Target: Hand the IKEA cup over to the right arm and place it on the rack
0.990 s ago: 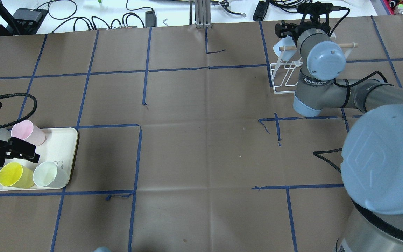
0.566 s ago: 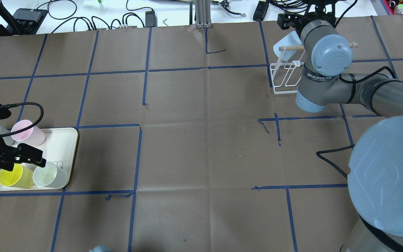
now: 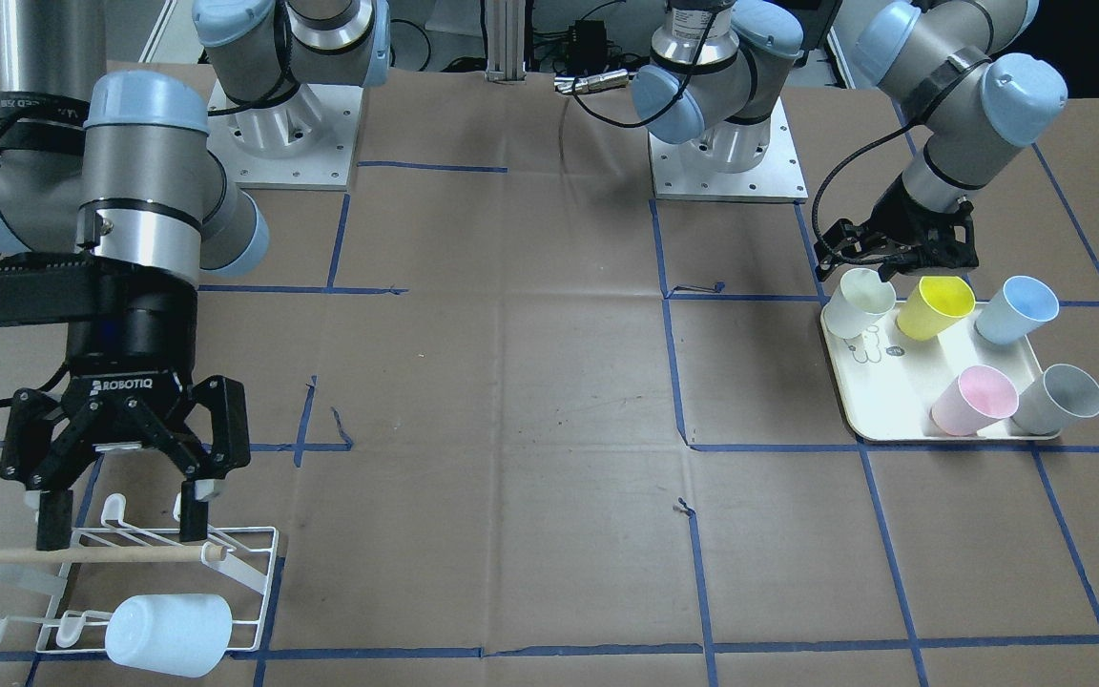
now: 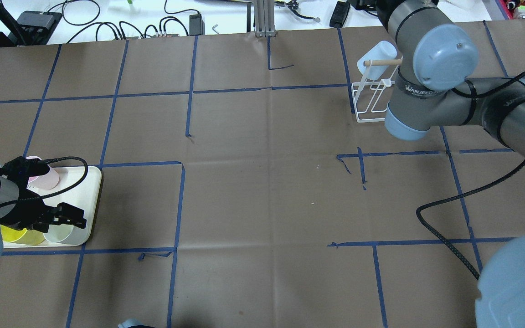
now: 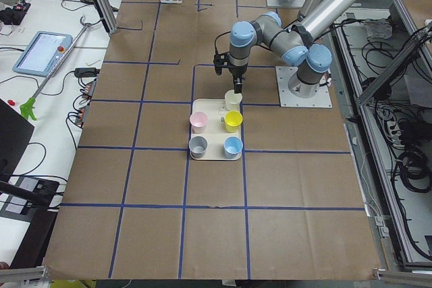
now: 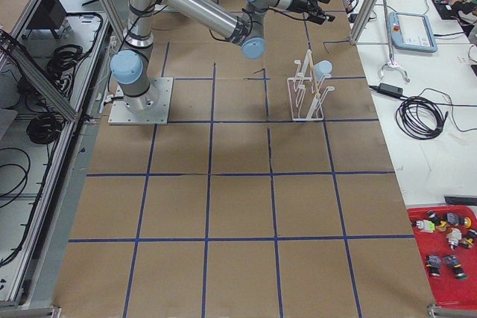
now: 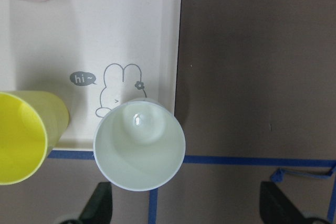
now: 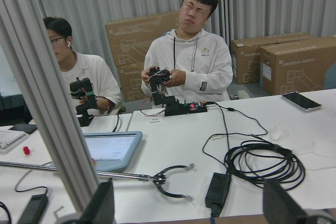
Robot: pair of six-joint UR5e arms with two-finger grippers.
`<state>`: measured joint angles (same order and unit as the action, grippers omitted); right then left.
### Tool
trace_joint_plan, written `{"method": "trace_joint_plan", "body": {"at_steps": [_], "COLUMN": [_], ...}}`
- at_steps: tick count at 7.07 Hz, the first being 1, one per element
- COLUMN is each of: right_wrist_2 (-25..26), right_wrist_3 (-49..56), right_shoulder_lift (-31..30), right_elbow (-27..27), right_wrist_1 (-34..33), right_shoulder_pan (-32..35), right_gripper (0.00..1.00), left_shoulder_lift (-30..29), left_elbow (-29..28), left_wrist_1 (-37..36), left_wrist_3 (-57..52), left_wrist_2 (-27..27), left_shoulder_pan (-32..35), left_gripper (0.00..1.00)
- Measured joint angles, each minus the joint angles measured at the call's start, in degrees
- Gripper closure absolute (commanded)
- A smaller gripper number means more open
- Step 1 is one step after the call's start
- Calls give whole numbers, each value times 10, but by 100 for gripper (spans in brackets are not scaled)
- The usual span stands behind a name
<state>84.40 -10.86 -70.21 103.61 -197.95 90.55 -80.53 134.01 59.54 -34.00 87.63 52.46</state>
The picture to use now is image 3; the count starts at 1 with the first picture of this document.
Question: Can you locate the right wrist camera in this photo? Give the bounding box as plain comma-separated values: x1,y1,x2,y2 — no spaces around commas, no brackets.
0,253,113,326

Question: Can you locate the aluminium frame post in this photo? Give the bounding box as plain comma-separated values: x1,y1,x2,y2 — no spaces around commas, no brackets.
482,0,530,84

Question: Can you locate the cream serving tray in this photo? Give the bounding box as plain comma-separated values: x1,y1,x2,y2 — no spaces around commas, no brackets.
819,302,1043,443

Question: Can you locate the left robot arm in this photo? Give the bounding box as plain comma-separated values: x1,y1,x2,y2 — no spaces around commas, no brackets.
630,1,1068,280

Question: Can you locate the white plastic cup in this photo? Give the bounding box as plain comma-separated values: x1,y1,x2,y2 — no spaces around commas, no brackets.
821,268,897,340

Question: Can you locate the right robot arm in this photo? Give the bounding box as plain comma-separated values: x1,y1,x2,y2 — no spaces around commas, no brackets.
0,1,391,552

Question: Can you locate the light blue cup back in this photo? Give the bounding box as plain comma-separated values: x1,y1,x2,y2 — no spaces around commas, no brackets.
974,275,1061,346

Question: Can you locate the pink plastic cup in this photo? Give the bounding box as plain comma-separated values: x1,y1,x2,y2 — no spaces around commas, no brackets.
930,364,1019,436

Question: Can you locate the yellow plastic cup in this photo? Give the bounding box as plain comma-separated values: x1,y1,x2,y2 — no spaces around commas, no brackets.
897,277,976,341

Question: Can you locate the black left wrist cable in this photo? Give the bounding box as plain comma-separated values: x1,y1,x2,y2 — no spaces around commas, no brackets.
812,122,926,250

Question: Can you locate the black power adapter box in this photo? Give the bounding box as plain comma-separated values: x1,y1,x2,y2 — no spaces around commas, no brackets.
560,19,610,75

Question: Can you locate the grey plastic cup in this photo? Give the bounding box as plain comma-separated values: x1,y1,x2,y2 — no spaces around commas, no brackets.
1011,364,1099,435

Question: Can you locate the white wire cup rack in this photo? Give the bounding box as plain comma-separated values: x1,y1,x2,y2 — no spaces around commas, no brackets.
0,494,280,660

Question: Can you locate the light blue plastic cup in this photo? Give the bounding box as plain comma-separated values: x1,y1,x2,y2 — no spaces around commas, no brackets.
106,594,233,677

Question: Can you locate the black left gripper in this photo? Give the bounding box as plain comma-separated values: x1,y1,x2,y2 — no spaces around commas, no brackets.
815,181,980,282

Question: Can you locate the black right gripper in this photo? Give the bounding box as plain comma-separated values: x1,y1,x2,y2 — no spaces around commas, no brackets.
0,277,249,552

